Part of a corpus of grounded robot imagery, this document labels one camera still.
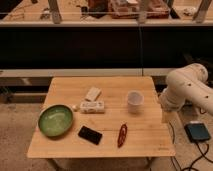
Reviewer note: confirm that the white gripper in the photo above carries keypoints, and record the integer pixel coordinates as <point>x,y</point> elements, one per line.
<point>168,105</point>

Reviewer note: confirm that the white ceramic cup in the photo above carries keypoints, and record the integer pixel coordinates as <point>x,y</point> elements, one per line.
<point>134,102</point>

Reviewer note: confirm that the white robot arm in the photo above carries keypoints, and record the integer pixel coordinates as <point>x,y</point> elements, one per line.
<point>186,83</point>

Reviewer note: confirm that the green ceramic bowl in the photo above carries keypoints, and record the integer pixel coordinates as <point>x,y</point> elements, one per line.
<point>55,120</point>

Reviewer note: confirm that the black power box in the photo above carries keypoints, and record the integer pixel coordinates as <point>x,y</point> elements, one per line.
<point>197,132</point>

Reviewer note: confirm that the wooden table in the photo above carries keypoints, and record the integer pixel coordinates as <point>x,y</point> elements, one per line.
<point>147,135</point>

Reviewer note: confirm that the white rectangular box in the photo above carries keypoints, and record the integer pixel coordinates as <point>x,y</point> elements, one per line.
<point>92,107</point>

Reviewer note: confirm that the black rectangular phone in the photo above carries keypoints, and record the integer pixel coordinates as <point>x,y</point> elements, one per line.
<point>90,135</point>

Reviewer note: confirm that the small white garlic clove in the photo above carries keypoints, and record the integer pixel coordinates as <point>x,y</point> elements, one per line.
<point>75,107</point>

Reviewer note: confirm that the cluttered background workbench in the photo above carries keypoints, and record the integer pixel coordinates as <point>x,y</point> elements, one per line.
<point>101,13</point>

